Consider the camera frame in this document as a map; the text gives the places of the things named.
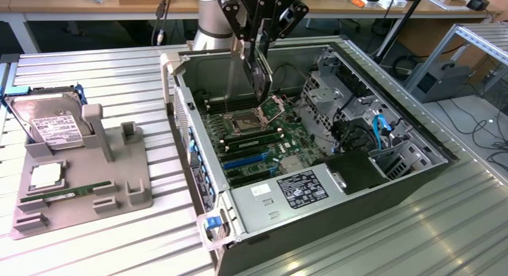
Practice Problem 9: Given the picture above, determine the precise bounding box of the perforated metal drive cage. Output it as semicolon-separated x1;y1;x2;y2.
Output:
298;46;397;134

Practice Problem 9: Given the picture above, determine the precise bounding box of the open black PC case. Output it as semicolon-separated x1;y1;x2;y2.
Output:
160;40;461;276

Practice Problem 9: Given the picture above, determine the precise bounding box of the silver chipset heat sink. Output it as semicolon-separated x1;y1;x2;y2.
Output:
280;156;302;173

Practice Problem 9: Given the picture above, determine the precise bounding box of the green motherboard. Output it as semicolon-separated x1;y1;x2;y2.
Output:
200;94;318;189

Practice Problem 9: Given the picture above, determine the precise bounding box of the black RAM stick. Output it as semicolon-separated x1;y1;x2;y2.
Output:
224;133;281;150

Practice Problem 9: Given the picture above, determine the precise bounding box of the green RAM stick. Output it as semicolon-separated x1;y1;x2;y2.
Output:
18;180;110;203

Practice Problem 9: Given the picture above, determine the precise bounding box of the thin black looped wire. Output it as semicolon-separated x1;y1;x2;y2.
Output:
272;63;306;94

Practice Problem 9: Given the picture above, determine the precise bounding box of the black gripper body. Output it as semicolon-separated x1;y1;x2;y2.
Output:
237;0;297;21

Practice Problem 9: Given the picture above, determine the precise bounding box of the silver hard disk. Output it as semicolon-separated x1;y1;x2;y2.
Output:
2;90;94;152

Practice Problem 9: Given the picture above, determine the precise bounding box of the long wooden desk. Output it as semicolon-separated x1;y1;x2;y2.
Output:
0;0;502;21

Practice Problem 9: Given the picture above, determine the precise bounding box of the blue disk caddy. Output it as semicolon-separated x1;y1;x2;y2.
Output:
0;83;86;140

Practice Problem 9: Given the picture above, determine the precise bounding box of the silver CPU chip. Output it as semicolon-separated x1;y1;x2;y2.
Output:
29;162;64;189

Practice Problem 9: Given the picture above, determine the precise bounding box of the metal socket cover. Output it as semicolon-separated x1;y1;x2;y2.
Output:
256;96;286;124

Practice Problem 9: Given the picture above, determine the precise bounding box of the grey aluminium profile post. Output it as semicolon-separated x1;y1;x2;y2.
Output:
0;54;20;95

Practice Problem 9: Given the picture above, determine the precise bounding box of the hanging cable with plug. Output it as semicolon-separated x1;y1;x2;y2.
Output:
152;0;174;47

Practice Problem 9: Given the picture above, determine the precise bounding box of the blue SATA wire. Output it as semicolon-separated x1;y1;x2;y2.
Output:
372;114;393;152

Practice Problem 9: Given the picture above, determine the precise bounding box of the aluminium profile frame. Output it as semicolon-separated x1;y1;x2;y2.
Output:
402;22;508;103

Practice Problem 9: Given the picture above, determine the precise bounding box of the black power wire bundle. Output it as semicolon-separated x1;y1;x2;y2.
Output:
330;120;376;153

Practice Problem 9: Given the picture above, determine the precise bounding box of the silver power supply unit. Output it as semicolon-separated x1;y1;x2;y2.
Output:
229;164;350;235

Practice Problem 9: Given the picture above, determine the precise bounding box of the grey box device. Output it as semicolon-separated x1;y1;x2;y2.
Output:
410;63;476;104

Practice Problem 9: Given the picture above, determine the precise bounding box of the black expansion slot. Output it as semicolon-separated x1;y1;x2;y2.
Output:
228;168;276;189

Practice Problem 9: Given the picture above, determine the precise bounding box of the blue expansion slot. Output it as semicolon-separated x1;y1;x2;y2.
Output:
221;153;268;170

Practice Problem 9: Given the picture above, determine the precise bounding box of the white device box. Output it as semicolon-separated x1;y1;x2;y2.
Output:
366;0;408;8

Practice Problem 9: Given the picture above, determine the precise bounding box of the black tripod pole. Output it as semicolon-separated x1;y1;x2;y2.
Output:
374;0;429;58

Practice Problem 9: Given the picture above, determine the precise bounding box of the black plastic shroud box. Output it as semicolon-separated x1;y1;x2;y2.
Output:
310;150;392;196

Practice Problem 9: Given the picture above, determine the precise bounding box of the CPU socket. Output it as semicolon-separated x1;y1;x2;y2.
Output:
228;109;265;136

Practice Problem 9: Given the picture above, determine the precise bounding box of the silver disk bay bracket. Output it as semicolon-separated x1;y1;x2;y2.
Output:
368;139;449;180

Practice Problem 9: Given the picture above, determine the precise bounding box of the graphics card with black shroud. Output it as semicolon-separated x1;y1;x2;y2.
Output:
224;18;274;110

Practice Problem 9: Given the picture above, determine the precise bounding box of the grey plastic parts rack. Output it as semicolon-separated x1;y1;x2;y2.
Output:
8;102;154;240

